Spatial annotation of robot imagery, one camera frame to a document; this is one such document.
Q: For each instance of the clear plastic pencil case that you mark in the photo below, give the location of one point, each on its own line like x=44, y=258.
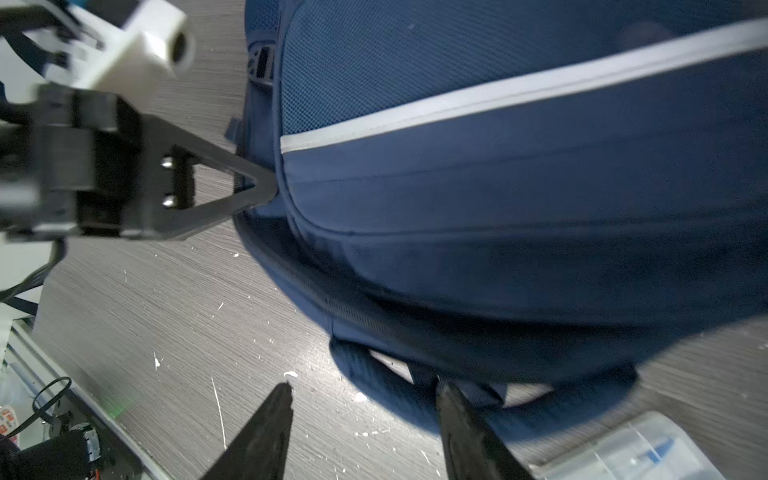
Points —
x=650, y=446

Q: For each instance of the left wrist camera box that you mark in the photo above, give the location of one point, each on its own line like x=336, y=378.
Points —
x=128, y=48

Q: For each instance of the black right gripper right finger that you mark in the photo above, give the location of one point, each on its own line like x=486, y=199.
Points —
x=472, y=450

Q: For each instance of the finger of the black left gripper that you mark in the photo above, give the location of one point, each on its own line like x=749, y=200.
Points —
x=161, y=138
x=160, y=216

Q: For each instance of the navy blue student backpack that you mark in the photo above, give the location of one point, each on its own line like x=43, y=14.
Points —
x=527, y=198

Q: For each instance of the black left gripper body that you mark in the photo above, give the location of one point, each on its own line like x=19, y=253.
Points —
x=68, y=162

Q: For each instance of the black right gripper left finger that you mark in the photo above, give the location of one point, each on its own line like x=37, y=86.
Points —
x=259, y=451

